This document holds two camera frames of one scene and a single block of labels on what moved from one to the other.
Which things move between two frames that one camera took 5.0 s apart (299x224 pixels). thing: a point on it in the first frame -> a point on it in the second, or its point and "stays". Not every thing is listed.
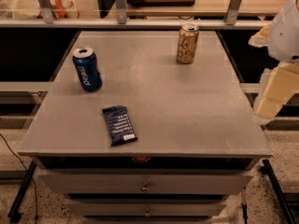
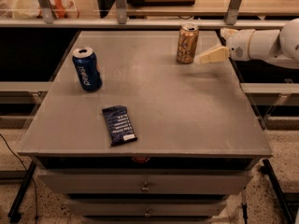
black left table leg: [14, 215] stays
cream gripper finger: [281, 87] -> [221, 53]
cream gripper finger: [260, 39] -> [226, 32]
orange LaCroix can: [188, 44] stays
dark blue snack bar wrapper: [120, 125] stays
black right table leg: [266, 169] stays
